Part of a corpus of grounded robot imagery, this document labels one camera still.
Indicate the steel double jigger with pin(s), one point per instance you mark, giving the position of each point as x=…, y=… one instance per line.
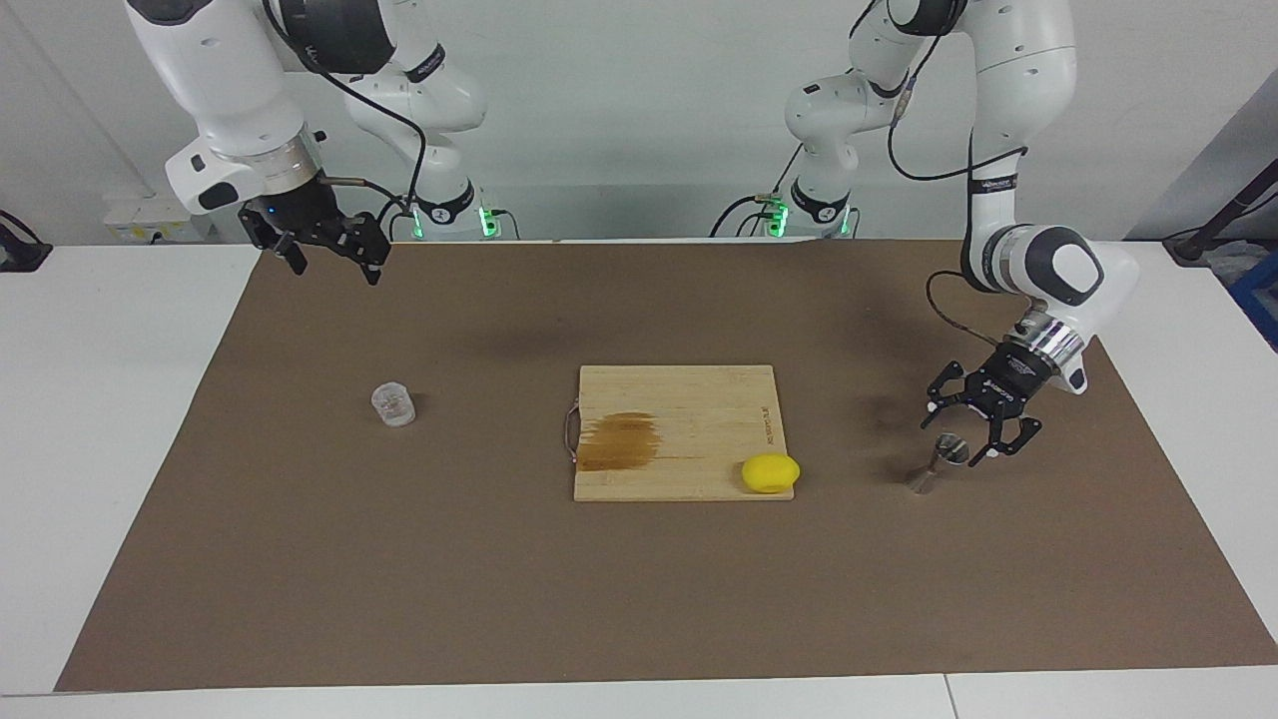
x=944, y=457

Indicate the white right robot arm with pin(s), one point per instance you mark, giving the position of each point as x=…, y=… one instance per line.
x=230, y=90

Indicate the black stand with pole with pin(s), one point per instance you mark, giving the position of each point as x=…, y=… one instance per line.
x=1223, y=215

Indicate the small clear plastic cup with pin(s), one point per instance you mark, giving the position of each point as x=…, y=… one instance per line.
x=393, y=404

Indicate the white wall power strip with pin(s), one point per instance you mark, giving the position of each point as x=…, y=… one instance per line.
x=150, y=215

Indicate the bamboo cutting board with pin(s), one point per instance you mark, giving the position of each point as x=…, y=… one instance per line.
x=699, y=429

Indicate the brown table mat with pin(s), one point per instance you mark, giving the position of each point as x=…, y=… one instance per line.
x=399, y=579

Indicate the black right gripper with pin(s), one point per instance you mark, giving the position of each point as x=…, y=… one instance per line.
x=295, y=212

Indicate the yellow lemon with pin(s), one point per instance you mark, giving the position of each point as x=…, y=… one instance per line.
x=770, y=473

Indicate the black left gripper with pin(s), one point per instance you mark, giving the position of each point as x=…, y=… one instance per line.
x=1013, y=381

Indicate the black clamp on table edge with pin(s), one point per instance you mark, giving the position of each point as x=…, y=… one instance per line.
x=20, y=250

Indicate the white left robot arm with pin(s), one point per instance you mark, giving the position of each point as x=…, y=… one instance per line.
x=1018, y=90

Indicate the blue crate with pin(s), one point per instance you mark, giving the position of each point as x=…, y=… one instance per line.
x=1260, y=300

